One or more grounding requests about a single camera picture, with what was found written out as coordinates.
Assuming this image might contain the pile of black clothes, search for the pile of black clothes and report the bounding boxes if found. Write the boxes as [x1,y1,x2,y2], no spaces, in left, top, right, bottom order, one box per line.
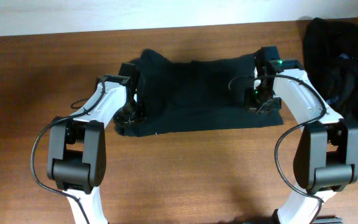
[303,17,358,122]

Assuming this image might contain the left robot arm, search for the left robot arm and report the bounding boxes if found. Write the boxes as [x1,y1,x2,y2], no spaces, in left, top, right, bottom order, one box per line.
[47,63,145,223]

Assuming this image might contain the black t-shirt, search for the black t-shirt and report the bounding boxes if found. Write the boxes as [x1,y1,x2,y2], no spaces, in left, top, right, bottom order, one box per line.
[115,49,283,137]

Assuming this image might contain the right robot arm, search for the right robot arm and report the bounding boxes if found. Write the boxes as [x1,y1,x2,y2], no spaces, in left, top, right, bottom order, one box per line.
[244,47,358,224]

